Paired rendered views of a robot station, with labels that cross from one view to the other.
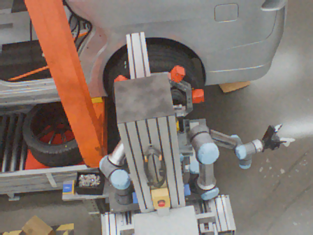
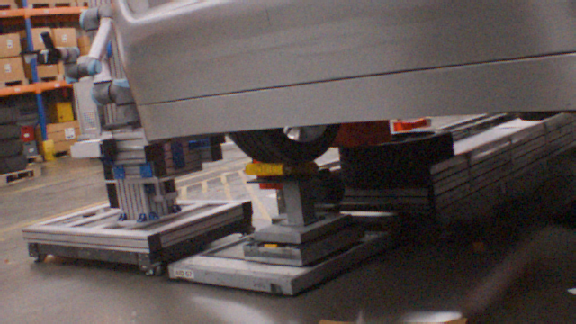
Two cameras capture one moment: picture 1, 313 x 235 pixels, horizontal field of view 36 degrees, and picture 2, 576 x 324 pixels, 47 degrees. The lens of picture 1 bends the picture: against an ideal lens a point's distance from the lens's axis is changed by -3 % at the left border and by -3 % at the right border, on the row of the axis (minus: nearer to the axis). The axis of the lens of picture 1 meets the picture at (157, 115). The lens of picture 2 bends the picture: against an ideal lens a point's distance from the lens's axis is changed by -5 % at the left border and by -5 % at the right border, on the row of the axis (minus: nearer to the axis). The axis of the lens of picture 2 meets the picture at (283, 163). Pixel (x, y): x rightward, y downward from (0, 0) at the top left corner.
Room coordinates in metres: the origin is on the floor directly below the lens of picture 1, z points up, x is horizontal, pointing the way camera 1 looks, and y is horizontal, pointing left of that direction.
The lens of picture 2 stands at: (4.64, -2.69, 0.93)
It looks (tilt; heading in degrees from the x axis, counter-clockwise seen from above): 7 degrees down; 128
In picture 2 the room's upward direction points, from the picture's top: 8 degrees counter-clockwise
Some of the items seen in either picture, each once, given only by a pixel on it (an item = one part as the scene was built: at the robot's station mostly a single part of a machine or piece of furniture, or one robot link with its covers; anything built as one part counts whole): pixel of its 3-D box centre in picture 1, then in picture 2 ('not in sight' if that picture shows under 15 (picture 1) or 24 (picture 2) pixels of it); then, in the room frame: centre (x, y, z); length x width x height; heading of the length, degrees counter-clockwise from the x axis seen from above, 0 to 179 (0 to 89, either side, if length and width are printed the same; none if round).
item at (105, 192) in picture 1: (89, 188); not in sight; (2.05, 0.60, 0.44); 0.43 x 0.17 x 0.03; 86
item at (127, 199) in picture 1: (124, 191); not in sight; (1.71, 0.29, 0.87); 0.15 x 0.15 x 0.10
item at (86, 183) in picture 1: (89, 183); not in sight; (2.05, 0.59, 0.51); 0.20 x 0.14 x 0.13; 78
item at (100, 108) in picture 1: (93, 112); (339, 113); (2.59, 0.49, 0.69); 0.52 x 0.17 x 0.35; 176
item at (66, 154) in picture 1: (61, 129); (397, 157); (2.72, 0.84, 0.39); 0.66 x 0.66 x 0.24
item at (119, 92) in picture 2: (198, 171); (123, 90); (1.70, -0.20, 0.98); 0.13 x 0.12 x 0.14; 14
